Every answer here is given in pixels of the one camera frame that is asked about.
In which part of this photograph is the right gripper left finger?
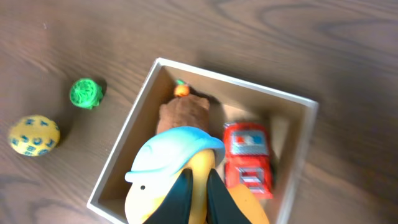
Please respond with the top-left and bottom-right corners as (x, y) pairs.
(144, 169), (193, 224)

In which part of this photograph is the green round toy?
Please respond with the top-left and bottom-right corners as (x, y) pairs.
(69, 78), (104, 110)

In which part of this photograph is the brown plush capybara toy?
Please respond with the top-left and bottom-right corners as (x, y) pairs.
(156, 80), (210, 134)

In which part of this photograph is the white cardboard box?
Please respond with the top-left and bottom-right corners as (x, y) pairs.
(87, 58), (318, 224)

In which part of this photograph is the yellow rubber duck toy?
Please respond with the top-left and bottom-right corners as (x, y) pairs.
(125, 126), (269, 223)

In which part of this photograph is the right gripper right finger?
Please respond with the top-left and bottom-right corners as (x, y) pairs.
(206, 169), (251, 224)

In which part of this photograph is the red toy fire truck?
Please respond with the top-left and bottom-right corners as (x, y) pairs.
(223, 121), (273, 200)

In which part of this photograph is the yellow ball with blue letters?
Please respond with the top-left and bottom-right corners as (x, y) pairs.
(8, 115), (60, 157)

